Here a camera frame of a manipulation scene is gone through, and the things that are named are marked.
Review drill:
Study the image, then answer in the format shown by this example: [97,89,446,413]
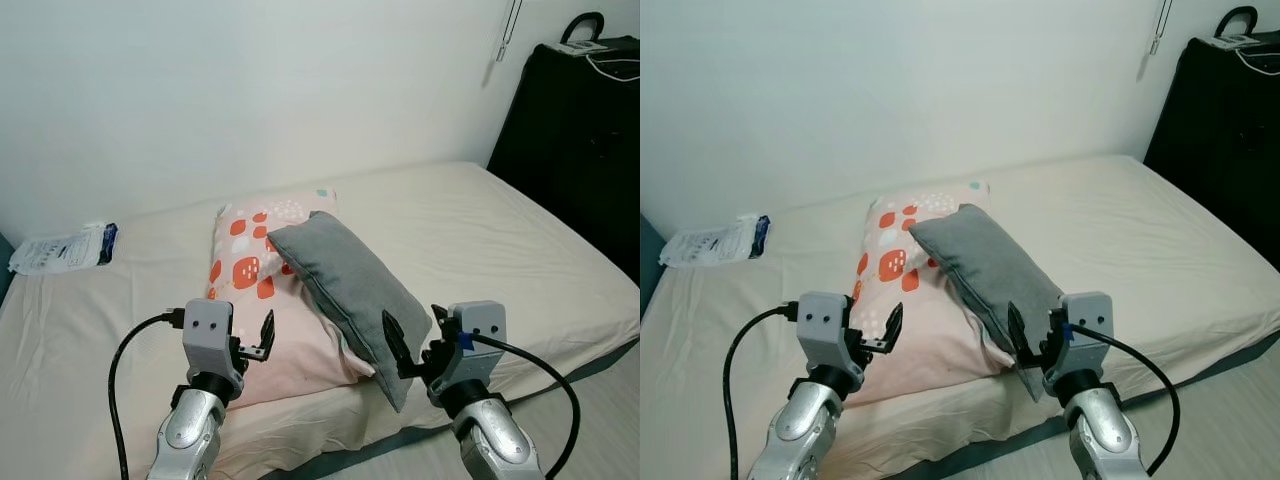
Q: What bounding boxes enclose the large black case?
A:
[1143,6,1280,247]
[487,12,641,287]

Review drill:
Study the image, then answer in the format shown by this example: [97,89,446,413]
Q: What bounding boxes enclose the white blue plastic package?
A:
[8,222,119,275]
[658,214,771,269]

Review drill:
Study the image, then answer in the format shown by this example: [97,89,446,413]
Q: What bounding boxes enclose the cream bed mattress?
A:
[640,153,1280,480]
[0,162,641,480]

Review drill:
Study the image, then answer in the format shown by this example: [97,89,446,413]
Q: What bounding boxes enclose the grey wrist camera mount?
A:
[1060,292,1116,377]
[797,292,854,373]
[182,298,237,379]
[448,300,508,383]

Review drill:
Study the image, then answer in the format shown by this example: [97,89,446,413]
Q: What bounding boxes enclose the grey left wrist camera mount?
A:
[797,292,854,373]
[182,298,237,379]

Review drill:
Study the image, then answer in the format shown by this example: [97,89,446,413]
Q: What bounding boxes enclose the pink patterned pillow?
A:
[205,188,377,409]
[850,180,1012,401]

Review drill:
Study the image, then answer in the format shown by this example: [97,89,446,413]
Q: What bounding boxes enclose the dark teal bed base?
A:
[260,335,641,480]
[900,330,1280,480]

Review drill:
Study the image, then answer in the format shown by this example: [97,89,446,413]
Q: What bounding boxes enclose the thin white cable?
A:
[1235,45,1280,77]
[585,50,641,84]

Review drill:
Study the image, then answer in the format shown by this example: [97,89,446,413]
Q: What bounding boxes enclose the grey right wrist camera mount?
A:
[1060,292,1116,377]
[448,300,508,383]

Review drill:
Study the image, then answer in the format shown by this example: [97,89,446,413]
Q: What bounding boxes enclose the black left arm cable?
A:
[108,310,189,480]
[722,305,803,480]

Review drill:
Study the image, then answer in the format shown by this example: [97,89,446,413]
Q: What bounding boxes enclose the grey fabric pillow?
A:
[268,211,434,413]
[908,204,1066,403]

